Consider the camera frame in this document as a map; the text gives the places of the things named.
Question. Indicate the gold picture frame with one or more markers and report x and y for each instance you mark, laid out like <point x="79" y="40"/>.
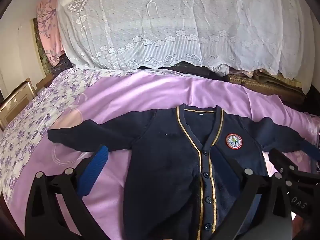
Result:
<point x="15" y="105"/>

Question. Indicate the navy knit cardigan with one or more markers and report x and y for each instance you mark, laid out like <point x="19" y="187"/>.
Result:
<point x="162" y="160"/>

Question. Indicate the pink bed sheet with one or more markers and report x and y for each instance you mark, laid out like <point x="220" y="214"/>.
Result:
<point x="125" y="95"/>

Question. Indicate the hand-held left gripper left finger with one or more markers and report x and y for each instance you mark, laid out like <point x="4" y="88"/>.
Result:
<point x="96" y="165"/>

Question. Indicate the pink floral cloth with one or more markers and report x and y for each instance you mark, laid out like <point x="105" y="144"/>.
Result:
<point x="47" y="25"/>

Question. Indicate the white lace cloth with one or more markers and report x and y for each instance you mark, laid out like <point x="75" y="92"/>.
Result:
<point x="175" y="12"/>

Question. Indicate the dark patterned fabric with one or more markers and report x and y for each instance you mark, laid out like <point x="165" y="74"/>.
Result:
<point x="61" y="66"/>

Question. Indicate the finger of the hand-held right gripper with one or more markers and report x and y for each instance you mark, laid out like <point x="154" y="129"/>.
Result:
<point x="282" y="160"/>
<point x="312" y="151"/>

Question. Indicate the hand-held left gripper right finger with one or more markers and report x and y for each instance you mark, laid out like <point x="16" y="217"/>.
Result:
<point x="225" y="175"/>

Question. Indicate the woven mat stack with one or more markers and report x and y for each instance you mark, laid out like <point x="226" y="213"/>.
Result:
<point x="262" y="85"/>

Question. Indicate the dark cloth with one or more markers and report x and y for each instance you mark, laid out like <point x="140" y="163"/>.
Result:
<point x="200" y="71"/>

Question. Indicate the green patterned board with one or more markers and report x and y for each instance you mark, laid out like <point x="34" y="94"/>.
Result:
<point x="42" y="52"/>

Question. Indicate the purple floral bed sheet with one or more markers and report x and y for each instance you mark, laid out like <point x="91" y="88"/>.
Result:
<point x="30" y="130"/>

